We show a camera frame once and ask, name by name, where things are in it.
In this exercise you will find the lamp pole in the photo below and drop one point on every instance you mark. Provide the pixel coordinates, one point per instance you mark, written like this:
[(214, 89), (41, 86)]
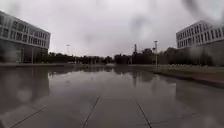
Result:
[(68, 50), (155, 53)]

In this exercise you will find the wet grey paved plaza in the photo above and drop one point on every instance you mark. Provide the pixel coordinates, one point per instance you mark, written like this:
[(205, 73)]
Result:
[(113, 100)]

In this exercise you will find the long pale building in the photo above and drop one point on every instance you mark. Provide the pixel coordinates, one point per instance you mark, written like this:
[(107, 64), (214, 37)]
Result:
[(23, 35)]

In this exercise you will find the row of trees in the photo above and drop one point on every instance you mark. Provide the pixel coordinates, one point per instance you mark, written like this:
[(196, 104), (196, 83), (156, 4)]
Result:
[(100, 60)]

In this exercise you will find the thin tower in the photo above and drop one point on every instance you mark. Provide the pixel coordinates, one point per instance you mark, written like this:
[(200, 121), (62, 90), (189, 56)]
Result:
[(135, 50)]

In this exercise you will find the grass strip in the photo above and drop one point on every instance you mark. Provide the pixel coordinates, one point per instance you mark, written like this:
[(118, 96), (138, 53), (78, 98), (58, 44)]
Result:
[(200, 71)]

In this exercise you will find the white building with grid windows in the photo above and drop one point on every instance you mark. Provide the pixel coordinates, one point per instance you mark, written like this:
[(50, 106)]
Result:
[(200, 35)]

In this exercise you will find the dark kerb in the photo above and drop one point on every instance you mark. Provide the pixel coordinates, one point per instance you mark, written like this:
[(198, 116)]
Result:
[(200, 81)]

